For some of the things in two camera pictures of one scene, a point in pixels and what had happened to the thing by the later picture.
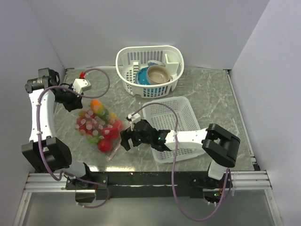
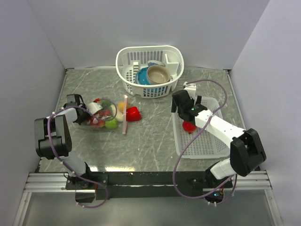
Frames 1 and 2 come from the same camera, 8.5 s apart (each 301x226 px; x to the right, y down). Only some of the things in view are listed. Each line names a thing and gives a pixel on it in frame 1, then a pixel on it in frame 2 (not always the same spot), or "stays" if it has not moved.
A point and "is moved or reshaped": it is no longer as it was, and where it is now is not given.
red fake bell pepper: x=110 y=133 → x=133 y=114
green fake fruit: x=94 y=139 → x=111 y=124
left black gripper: x=75 y=103 → x=81 y=121
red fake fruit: x=104 y=145 → x=188 y=126
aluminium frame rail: x=243 y=181 stays
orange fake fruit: x=97 y=106 is moved or reshaped
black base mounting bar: x=147 y=185 stays
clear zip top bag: x=100 y=126 is moved or reshaped
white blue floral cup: x=155 y=62 stays
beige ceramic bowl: x=157 y=74 stays
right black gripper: x=126 y=134 → x=173 y=108
